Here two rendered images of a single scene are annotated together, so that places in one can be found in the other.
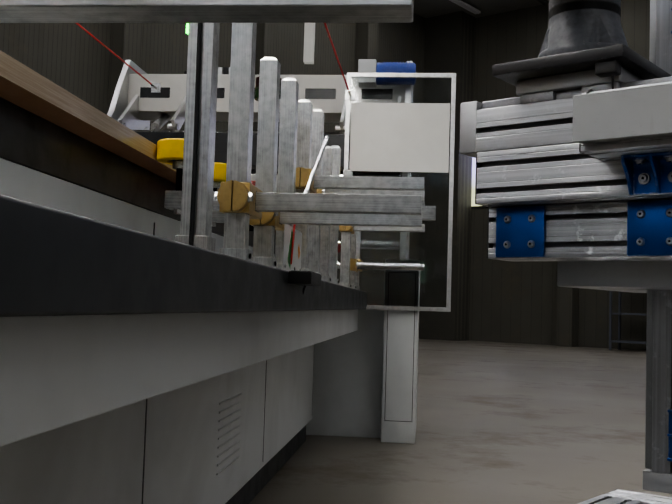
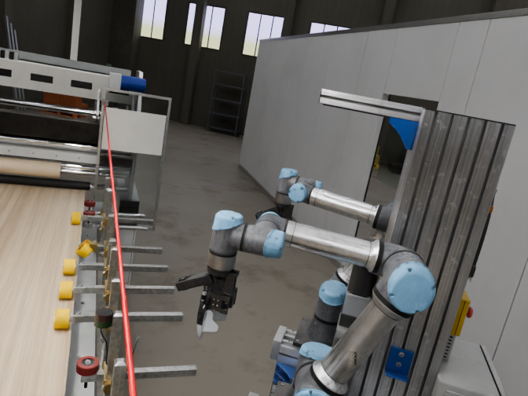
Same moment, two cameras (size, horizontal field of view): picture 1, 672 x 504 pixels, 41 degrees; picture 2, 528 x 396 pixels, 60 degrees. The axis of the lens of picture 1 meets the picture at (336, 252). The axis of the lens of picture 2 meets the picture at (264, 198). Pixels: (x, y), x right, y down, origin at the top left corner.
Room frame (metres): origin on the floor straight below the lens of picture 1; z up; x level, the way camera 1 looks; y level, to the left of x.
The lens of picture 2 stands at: (0.46, 0.41, 2.02)
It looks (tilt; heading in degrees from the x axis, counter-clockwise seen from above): 14 degrees down; 332
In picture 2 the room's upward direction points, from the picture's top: 11 degrees clockwise
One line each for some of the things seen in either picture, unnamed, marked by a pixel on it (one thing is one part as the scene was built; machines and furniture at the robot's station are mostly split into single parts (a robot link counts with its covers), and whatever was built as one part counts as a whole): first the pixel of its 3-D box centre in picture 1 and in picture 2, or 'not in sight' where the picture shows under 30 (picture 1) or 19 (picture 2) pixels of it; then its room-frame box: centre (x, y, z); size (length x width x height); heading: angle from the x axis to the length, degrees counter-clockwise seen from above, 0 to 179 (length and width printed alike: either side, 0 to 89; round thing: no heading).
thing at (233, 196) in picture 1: (240, 200); not in sight; (1.50, 0.16, 0.81); 0.14 x 0.06 x 0.05; 174
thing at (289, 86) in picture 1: (286, 185); (111, 369); (1.97, 0.11, 0.90); 0.04 x 0.04 x 0.48; 84
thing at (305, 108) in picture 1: (302, 195); (110, 330); (2.22, 0.09, 0.91); 0.04 x 0.04 x 0.48; 84
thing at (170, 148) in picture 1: (179, 172); not in sight; (1.53, 0.27, 0.85); 0.08 x 0.08 x 0.11
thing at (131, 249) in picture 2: not in sight; (130, 249); (2.99, -0.11, 0.94); 0.37 x 0.03 x 0.03; 84
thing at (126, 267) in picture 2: not in sight; (119, 266); (2.75, -0.02, 0.95); 0.50 x 0.04 x 0.04; 84
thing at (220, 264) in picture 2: not in sight; (221, 259); (1.53, -0.06, 1.54); 0.08 x 0.08 x 0.05
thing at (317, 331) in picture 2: not in sight; (325, 325); (1.85, -0.71, 1.09); 0.15 x 0.15 x 0.10
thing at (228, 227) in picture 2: not in sight; (227, 232); (1.53, -0.06, 1.62); 0.09 x 0.08 x 0.11; 58
